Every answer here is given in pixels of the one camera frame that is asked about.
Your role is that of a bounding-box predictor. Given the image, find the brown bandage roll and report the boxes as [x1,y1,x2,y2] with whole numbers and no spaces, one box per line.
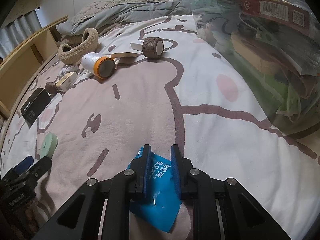
[142,37,164,59]

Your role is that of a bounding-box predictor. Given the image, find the crumpled white tissue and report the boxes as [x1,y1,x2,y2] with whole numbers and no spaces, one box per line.
[58,65,78,78]

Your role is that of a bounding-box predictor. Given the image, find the white flat small box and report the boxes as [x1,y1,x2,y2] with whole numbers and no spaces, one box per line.
[130,40,144,51]

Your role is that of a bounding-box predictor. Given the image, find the clear roll with orange cap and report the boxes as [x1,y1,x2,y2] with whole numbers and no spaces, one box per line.
[81,52,116,79]

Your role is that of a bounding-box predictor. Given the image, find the green round tape measure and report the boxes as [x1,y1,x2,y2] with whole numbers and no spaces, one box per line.
[40,133,58,159]

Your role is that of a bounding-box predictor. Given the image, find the cartoon bear blanket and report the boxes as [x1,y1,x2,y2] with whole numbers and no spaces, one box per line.
[1,16,319,239]

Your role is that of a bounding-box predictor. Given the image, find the wooden round brush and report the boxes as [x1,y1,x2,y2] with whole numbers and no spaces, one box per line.
[111,52,138,63]

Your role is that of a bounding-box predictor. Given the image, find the small black product box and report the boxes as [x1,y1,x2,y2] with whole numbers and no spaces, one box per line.
[21,88,51,126]

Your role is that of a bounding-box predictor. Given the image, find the wooden bedside shelf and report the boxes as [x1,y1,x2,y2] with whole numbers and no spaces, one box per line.
[1,16,68,119]

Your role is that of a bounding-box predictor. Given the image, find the small yellow box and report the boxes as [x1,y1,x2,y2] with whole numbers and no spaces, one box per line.
[55,72,78,93]

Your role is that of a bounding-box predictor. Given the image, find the beige fuzzy earmuffs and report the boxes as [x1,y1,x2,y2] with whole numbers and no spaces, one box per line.
[57,28,99,65]

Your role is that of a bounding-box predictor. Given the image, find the small dark brown roll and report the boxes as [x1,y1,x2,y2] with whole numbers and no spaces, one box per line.
[44,82,58,96]

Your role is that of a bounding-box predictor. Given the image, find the blue snack packet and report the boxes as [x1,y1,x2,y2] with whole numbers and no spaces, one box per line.
[130,152,182,232]

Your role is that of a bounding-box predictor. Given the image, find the grey blue duvet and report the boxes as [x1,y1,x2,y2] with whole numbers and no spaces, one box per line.
[56,0,195,36]

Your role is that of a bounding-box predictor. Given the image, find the grey curtain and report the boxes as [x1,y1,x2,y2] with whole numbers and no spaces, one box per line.
[0,10,42,59]

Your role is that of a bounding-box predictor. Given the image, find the clear plastic storage bin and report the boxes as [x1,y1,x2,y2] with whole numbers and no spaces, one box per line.
[191,0,319,139]

